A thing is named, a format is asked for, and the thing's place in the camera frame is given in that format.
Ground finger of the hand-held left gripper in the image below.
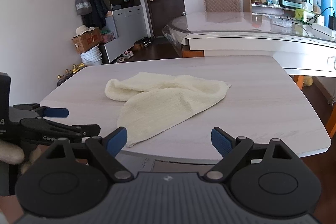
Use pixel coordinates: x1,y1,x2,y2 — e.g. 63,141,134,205
20,118,101,146
13,104,69,118

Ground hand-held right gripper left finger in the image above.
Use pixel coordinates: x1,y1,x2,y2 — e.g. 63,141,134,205
39,126,134,184

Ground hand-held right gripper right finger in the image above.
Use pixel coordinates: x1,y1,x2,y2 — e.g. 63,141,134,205
205,127,300,184

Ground cream towel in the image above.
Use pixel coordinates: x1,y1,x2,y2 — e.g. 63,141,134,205
104,71,232,148

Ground person's left hand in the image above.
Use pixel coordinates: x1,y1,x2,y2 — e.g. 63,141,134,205
0,139,44,174

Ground cluster of cooking oil bottles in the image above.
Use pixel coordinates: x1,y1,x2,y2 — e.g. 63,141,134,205
56,63,86,86

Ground white plastic bucket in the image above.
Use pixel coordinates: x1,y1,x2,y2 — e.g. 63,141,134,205
80,44,103,66

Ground brown cardboard box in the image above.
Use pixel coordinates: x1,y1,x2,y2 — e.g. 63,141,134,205
71,28,103,54

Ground row of shoes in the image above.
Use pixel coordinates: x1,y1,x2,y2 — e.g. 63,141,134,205
115,36,153,64

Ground straw hat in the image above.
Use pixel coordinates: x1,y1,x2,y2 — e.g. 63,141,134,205
75,25,95,38

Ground pile of colourful clothes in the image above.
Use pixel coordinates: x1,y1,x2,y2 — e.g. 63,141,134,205
101,29,116,43

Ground white dining table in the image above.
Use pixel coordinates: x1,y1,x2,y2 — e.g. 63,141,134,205
162,11,336,90

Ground dark hanging jacket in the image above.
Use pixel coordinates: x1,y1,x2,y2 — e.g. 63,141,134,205
83,0,109,29

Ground beige quilted chair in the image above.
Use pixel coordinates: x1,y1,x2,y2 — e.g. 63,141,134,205
202,0,241,12

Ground green tissue box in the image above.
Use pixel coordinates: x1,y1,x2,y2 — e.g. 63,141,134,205
294,2,315,20

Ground white power strip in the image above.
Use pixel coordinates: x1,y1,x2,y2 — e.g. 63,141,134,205
311,22,336,38

